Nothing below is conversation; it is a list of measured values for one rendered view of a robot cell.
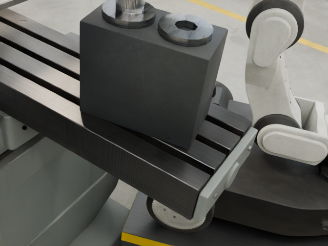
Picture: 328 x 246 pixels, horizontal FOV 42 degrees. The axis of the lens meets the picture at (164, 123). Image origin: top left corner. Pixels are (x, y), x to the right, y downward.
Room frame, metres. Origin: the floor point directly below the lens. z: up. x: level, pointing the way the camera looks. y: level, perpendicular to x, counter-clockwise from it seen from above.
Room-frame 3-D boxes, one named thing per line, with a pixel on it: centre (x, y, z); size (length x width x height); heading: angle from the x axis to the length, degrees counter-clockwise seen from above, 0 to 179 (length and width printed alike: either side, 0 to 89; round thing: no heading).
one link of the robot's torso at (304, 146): (1.05, -0.39, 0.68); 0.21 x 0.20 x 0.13; 83
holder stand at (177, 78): (0.64, 0.04, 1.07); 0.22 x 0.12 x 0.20; 75
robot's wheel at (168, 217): (0.82, -0.09, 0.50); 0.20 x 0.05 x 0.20; 83
